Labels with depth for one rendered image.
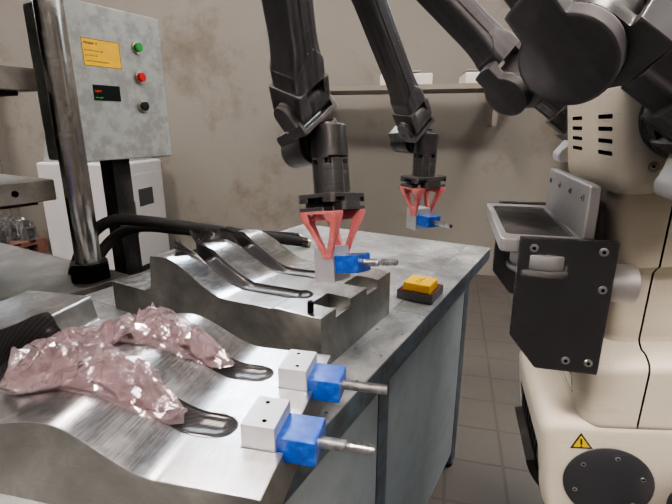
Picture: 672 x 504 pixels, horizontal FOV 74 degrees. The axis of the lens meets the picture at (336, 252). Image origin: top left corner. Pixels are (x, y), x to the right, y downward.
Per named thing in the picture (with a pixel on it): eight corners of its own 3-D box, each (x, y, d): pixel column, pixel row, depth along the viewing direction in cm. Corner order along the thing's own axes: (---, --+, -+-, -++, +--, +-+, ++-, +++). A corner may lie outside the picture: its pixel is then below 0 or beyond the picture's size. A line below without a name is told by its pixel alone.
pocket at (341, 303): (350, 318, 75) (351, 298, 74) (335, 330, 70) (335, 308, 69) (327, 313, 77) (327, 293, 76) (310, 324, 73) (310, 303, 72)
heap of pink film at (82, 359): (243, 355, 62) (239, 302, 60) (170, 439, 45) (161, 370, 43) (83, 336, 67) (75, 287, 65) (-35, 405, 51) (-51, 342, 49)
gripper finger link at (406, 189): (397, 214, 115) (399, 177, 112) (418, 211, 119) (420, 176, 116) (415, 219, 109) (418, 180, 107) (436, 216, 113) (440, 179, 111)
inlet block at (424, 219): (457, 236, 109) (459, 214, 107) (442, 238, 106) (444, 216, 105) (419, 225, 119) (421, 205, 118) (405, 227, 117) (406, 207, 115)
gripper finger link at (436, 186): (405, 213, 116) (407, 177, 114) (425, 210, 120) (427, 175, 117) (423, 218, 111) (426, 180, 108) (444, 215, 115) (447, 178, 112)
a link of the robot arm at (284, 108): (281, 105, 62) (317, 73, 66) (243, 122, 71) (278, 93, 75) (327, 173, 67) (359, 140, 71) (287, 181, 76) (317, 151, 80)
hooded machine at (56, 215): (178, 259, 403) (162, 105, 367) (132, 281, 347) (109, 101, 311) (105, 253, 422) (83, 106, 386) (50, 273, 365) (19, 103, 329)
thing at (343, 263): (405, 278, 68) (403, 242, 68) (391, 283, 64) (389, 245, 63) (331, 277, 75) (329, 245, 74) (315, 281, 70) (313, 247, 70)
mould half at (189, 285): (389, 313, 90) (391, 248, 86) (321, 372, 68) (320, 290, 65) (208, 273, 114) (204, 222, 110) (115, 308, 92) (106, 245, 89)
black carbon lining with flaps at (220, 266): (348, 284, 86) (349, 237, 84) (301, 314, 73) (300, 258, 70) (216, 258, 103) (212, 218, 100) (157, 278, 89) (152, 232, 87)
